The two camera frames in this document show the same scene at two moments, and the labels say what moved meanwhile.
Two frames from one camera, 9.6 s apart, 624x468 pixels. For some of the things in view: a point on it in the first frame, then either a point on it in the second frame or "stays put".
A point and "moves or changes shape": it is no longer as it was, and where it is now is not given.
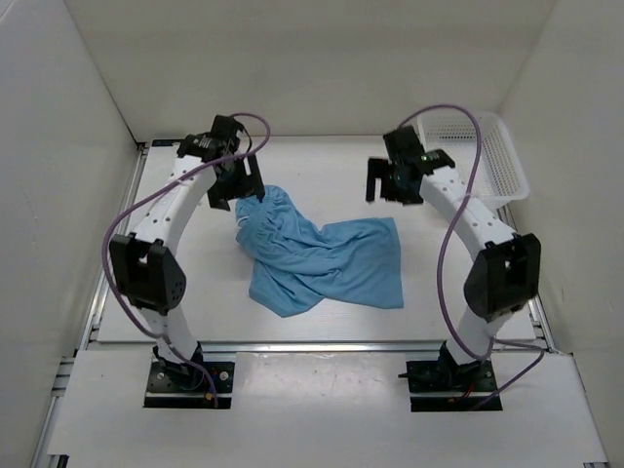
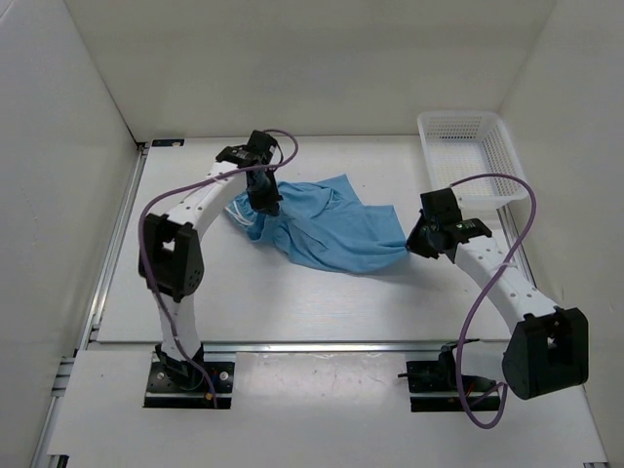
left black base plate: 188,387 stays put
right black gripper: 380,169 to 414,245
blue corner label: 162,142 stays put
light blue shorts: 295,264 moves or changes shape
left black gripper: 248,186 to 270,204
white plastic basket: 453,135 stays put
